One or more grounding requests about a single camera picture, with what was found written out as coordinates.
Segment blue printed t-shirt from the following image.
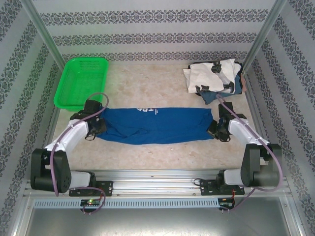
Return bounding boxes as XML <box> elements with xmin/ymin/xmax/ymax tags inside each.
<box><xmin>94</xmin><ymin>107</ymin><xmax>214</xmax><ymax>146</ymax></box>

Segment green plastic basket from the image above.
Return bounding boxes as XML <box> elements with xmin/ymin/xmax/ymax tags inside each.
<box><xmin>53</xmin><ymin>57</ymin><xmax>110</xmax><ymax>111</ymax></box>

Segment white t-shirt with black trim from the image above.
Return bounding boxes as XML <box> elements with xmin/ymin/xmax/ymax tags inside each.
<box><xmin>183</xmin><ymin>58</ymin><xmax>243</xmax><ymax>94</ymax></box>

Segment small circuit board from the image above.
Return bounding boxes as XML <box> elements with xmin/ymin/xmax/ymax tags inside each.
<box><xmin>220</xmin><ymin>198</ymin><xmax>236</xmax><ymax>208</ymax></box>

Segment circuit board with green light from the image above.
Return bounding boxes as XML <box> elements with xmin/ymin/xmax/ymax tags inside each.
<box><xmin>80</xmin><ymin>199</ymin><xmax>102</xmax><ymax>207</ymax></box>

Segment grey metal sheet panel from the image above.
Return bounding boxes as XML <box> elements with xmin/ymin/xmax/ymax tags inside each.
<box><xmin>14</xmin><ymin>207</ymin><xmax>306</xmax><ymax>236</ymax></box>

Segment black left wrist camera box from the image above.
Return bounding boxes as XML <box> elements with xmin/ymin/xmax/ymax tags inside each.
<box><xmin>83</xmin><ymin>99</ymin><xmax>103</xmax><ymax>115</ymax></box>

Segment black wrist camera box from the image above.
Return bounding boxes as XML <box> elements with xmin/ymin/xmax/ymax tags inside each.
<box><xmin>83</xmin><ymin>99</ymin><xmax>103</xmax><ymax>115</ymax></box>
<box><xmin>217</xmin><ymin>101</ymin><xmax>235</xmax><ymax>116</ymax></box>

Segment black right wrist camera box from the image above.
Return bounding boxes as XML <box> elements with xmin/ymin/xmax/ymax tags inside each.
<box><xmin>217</xmin><ymin>101</ymin><xmax>235</xmax><ymax>116</ymax></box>

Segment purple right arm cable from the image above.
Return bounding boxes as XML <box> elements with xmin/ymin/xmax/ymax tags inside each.
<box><xmin>216</xmin><ymin>94</ymin><xmax>283</xmax><ymax>212</ymax></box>

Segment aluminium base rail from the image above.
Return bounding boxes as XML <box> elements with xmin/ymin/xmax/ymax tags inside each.
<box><xmin>24</xmin><ymin>169</ymin><xmax>291</xmax><ymax>198</ymax></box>

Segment slotted grey cable duct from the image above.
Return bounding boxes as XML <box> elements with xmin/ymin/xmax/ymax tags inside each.
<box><xmin>33</xmin><ymin>198</ymin><xmax>220</xmax><ymax>208</ymax></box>

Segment aluminium left frame post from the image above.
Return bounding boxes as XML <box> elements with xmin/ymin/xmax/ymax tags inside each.
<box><xmin>23</xmin><ymin>0</ymin><xmax>67</xmax><ymax>74</ymax></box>

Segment aluminium frame post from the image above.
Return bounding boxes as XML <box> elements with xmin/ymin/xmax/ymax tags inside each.
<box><xmin>242</xmin><ymin>0</ymin><xmax>293</xmax><ymax>73</ymax></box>
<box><xmin>23</xmin><ymin>0</ymin><xmax>67</xmax><ymax>74</ymax></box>

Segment aluminium right frame post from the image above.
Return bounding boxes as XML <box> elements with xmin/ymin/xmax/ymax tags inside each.
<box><xmin>242</xmin><ymin>0</ymin><xmax>293</xmax><ymax>73</ymax></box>

